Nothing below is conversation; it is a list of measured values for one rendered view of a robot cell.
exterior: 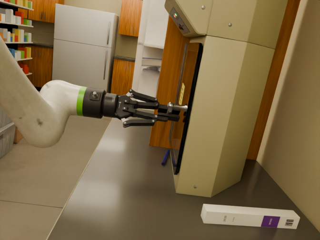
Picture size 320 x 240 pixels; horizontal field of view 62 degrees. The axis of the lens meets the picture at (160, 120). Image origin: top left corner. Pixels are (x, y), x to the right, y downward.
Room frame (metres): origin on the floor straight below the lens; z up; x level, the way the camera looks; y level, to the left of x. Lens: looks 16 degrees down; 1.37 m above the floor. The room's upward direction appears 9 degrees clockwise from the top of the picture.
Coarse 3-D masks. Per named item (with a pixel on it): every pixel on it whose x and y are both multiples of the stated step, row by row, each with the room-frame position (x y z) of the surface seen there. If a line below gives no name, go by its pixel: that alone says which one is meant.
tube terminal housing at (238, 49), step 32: (224, 0) 0.74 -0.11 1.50; (256, 0) 0.75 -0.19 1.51; (224, 32) 0.74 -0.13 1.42; (256, 32) 0.78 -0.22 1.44; (224, 64) 0.74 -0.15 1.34; (256, 64) 0.81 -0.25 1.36; (224, 96) 0.74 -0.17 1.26; (256, 96) 0.86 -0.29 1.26; (192, 128) 0.74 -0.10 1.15; (224, 128) 0.75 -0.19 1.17; (192, 160) 0.74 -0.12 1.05; (224, 160) 0.77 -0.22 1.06; (192, 192) 0.74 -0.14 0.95
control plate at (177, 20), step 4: (172, 8) 0.86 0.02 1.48; (172, 12) 0.92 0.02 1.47; (176, 12) 0.84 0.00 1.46; (172, 16) 0.98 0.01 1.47; (176, 16) 0.89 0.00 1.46; (176, 20) 0.96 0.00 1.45; (180, 20) 0.86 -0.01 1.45; (180, 24) 0.92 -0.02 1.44; (184, 24) 0.84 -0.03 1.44; (184, 28) 0.89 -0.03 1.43; (184, 32) 0.96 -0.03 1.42; (188, 32) 0.87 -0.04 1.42
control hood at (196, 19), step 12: (168, 0) 0.85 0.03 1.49; (180, 0) 0.73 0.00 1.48; (192, 0) 0.74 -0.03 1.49; (204, 0) 0.74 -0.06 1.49; (168, 12) 1.04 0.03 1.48; (180, 12) 0.77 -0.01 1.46; (192, 12) 0.74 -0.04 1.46; (204, 12) 0.74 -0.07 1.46; (192, 24) 0.74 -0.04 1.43; (204, 24) 0.74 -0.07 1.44; (192, 36) 0.93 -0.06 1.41
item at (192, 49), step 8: (192, 48) 0.86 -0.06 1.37; (200, 48) 0.75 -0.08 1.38; (192, 56) 0.83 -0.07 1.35; (184, 64) 1.00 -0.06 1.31; (192, 64) 0.80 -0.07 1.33; (184, 72) 0.96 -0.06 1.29; (192, 72) 0.77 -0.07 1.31; (184, 80) 0.92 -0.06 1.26; (192, 80) 0.75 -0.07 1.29; (184, 88) 0.88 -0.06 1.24; (192, 88) 0.75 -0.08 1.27; (184, 96) 0.85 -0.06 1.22; (184, 112) 0.78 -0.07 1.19; (184, 120) 0.75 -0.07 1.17; (176, 128) 0.90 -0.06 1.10; (184, 128) 0.75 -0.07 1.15; (176, 136) 0.86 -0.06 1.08; (184, 136) 0.75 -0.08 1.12; (176, 144) 0.83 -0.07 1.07; (176, 152) 0.79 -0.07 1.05; (176, 160) 0.76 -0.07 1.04; (176, 168) 0.75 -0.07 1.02
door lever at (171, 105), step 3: (171, 102) 0.79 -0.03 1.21; (168, 105) 0.78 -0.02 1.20; (171, 105) 0.78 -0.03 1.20; (174, 105) 0.78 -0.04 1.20; (177, 105) 0.78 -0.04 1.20; (180, 105) 0.79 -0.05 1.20; (183, 105) 0.79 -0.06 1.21; (168, 108) 0.79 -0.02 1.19; (171, 108) 0.78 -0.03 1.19; (177, 108) 0.79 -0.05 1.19; (180, 108) 0.78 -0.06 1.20; (183, 108) 0.78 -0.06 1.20; (168, 111) 0.80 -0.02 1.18; (171, 111) 0.80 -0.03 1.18
